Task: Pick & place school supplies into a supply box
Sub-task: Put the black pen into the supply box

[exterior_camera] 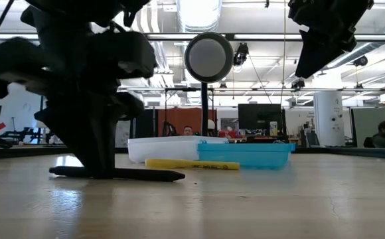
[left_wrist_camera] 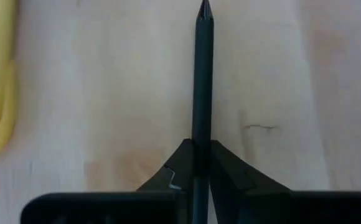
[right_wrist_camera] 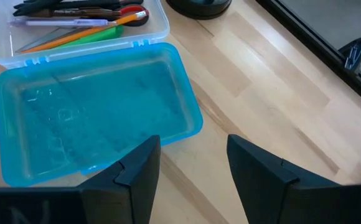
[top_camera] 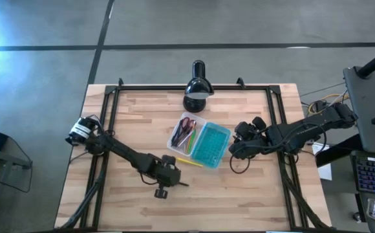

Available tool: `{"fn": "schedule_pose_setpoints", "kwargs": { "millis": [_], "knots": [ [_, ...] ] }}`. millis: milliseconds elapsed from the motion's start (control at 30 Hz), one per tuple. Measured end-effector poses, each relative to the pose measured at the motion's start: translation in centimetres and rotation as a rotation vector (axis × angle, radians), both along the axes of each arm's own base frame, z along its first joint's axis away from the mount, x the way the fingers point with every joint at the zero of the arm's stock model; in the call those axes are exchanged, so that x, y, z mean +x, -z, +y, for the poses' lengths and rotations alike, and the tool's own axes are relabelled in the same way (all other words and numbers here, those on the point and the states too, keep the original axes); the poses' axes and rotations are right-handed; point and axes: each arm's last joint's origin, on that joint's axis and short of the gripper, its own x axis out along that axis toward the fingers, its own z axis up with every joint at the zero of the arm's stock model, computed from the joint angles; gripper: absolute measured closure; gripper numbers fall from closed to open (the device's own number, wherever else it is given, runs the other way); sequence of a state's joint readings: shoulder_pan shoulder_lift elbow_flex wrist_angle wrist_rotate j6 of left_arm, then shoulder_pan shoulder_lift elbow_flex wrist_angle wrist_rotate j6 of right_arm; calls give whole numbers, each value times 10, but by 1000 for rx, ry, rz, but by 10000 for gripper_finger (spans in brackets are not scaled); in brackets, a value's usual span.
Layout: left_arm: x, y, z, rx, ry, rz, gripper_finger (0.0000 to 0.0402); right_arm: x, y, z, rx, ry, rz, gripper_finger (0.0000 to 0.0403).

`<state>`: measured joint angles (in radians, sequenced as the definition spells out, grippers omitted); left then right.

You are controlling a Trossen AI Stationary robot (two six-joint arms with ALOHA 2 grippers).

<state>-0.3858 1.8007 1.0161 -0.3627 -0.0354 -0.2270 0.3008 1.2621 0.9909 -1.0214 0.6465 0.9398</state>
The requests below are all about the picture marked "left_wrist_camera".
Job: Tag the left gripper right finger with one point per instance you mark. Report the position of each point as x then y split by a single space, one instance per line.
277 207

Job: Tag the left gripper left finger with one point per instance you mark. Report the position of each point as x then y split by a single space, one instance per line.
121 207

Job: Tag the black pen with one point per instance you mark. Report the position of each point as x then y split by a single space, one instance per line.
203 77

